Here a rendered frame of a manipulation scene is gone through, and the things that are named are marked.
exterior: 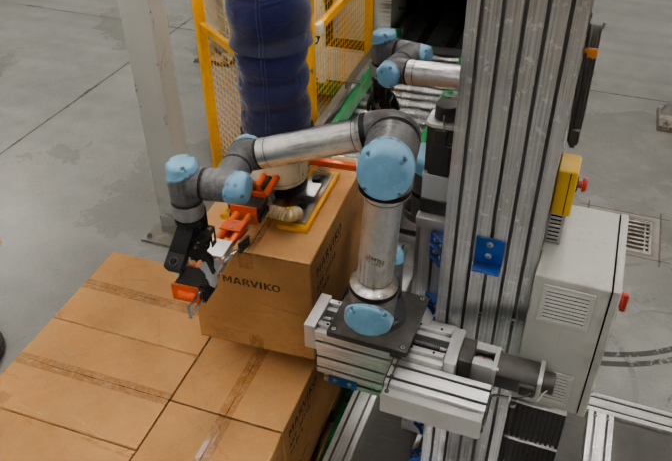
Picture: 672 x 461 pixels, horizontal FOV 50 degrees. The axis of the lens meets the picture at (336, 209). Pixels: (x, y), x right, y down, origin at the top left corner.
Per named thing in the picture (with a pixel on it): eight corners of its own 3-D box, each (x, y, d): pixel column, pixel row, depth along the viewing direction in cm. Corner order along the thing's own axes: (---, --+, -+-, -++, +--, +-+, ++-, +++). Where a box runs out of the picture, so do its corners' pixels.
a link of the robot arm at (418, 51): (418, 79, 216) (385, 71, 221) (433, 65, 224) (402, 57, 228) (419, 55, 211) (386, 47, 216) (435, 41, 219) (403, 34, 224)
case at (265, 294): (267, 230, 288) (260, 143, 265) (364, 248, 278) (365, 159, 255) (200, 334, 241) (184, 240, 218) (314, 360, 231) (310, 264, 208)
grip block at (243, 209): (240, 204, 216) (238, 188, 213) (270, 209, 214) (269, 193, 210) (228, 220, 210) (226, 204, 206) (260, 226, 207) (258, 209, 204)
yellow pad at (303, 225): (312, 172, 249) (311, 159, 246) (340, 176, 246) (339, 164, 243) (276, 229, 222) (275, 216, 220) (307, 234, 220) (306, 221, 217)
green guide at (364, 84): (384, 39, 464) (385, 25, 458) (400, 41, 461) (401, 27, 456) (292, 169, 342) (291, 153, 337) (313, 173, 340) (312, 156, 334)
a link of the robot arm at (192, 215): (194, 212, 166) (162, 206, 168) (196, 228, 168) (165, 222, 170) (208, 194, 171) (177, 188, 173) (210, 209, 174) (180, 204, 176)
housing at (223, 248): (212, 249, 198) (210, 237, 196) (235, 254, 197) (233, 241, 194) (201, 265, 193) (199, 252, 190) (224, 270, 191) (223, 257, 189)
